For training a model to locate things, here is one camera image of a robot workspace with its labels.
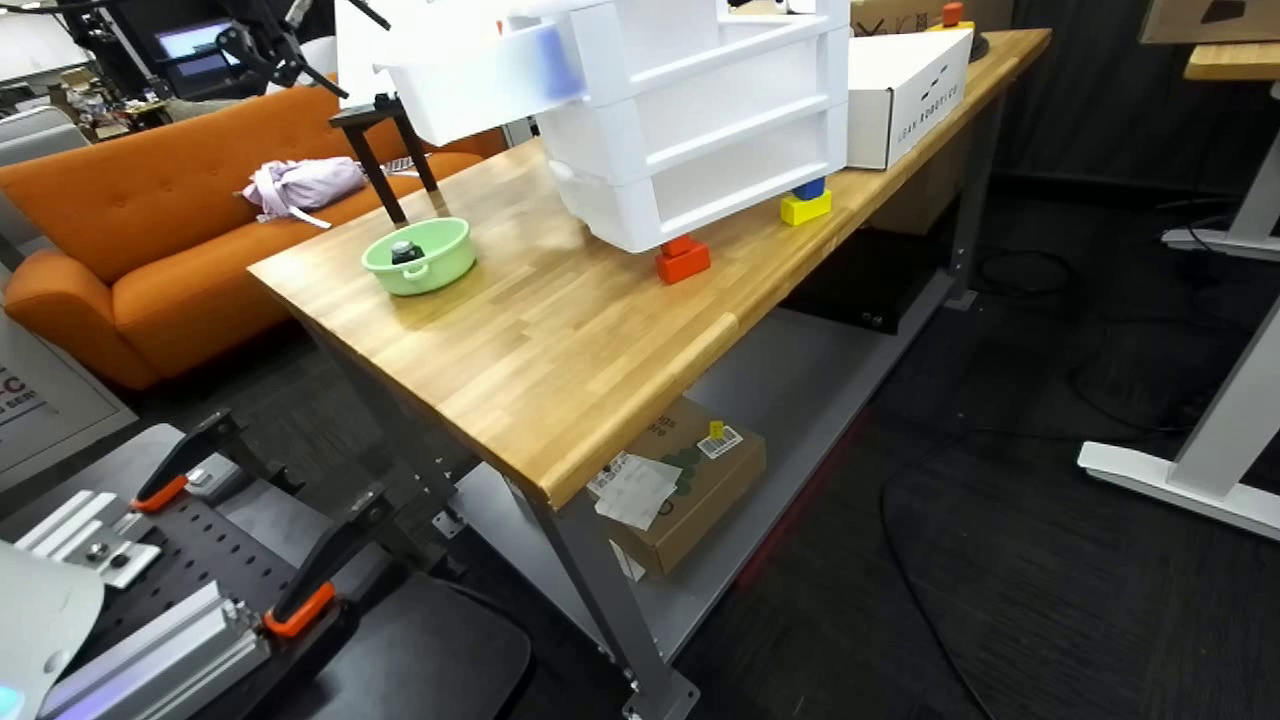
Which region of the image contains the silver aluminium extrusion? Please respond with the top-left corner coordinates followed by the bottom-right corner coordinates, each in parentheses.
top-left (38, 577), bottom-right (274, 720)

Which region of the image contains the red toy block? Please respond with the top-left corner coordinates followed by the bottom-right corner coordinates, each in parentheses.
top-left (651, 231), bottom-right (715, 290)

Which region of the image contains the white plastic drawer with handle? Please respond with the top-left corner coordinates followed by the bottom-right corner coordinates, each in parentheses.
top-left (378, 0), bottom-right (609, 152)
top-left (540, 109), bottom-right (669, 191)
top-left (557, 165), bottom-right (673, 252)

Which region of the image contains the computer monitor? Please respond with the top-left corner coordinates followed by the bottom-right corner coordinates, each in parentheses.
top-left (148, 12), bottom-right (264, 102)

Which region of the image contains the black box under table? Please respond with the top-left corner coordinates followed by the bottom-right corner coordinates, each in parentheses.
top-left (786, 231), bottom-right (961, 340)

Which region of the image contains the white cardboard box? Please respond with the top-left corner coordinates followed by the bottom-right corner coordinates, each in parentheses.
top-left (844, 21), bottom-right (980, 177)

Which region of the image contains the orange sofa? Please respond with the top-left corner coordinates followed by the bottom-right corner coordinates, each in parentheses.
top-left (0, 84), bottom-right (514, 398)

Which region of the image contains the silver metal bracket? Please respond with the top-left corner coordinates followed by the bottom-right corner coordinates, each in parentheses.
top-left (12, 483), bottom-right (170, 597)

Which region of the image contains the brown Robotiq cardboard box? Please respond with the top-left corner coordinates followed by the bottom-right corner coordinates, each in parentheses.
top-left (1135, 0), bottom-right (1280, 48)

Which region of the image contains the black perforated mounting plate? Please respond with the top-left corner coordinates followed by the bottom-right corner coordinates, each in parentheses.
top-left (0, 420), bottom-right (537, 720)

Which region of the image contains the grey metal table frame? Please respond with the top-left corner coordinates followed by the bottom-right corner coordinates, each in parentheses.
top-left (296, 94), bottom-right (1013, 720)

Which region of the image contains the brown cardboard box with labels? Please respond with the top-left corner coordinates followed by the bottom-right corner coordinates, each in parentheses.
top-left (583, 398), bottom-right (773, 579)

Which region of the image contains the black clamp with orange handle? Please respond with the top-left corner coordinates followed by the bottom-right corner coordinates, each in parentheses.
top-left (129, 405), bottom-right (281, 522)
top-left (262, 489), bottom-right (399, 646)

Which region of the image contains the dark wooden stand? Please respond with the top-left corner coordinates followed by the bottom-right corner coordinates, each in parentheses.
top-left (328, 94), bottom-right (461, 227)

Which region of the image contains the lavender cloth bundle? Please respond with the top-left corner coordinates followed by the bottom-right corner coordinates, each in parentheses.
top-left (236, 152), bottom-right (370, 231)

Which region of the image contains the white desk leg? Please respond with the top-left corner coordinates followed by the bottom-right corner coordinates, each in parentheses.
top-left (1157, 133), bottom-right (1280, 266)
top-left (1072, 298), bottom-right (1280, 545)

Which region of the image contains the white plastic drawer cabinet frame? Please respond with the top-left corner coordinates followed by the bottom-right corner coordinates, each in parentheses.
top-left (534, 0), bottom-right (858, 261)

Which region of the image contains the wooden side table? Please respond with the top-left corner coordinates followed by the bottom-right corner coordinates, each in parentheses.
top-left (1180, 39), bottom-right (1280, 88)

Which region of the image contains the green plastic bowl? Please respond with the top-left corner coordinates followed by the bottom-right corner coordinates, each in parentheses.
top-left (359, 213), bottom-right (480, 300)

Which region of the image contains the white paper sheet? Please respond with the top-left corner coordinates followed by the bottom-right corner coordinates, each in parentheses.
top-left (587, 454), bottom-right (687, 535)

